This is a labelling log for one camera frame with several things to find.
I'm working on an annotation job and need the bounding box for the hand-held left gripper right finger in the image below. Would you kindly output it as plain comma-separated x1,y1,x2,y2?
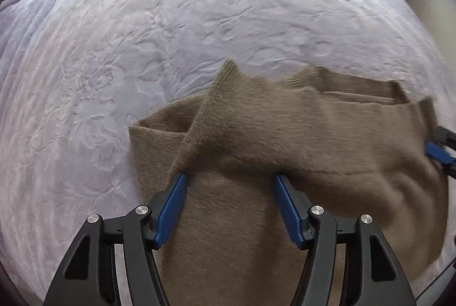
272,174,417,306

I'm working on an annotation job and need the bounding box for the lavender embossed blanket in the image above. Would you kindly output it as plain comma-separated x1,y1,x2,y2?
0,0,456,303

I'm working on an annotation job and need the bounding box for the brown knit sweater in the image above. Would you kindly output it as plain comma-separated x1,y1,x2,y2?
128,59,450,306

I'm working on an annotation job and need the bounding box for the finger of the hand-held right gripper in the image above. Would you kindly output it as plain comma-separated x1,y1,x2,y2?
425,143,456,181
435,126,456,150

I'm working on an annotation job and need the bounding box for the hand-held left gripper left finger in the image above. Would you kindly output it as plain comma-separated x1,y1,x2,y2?
43,172,188,306

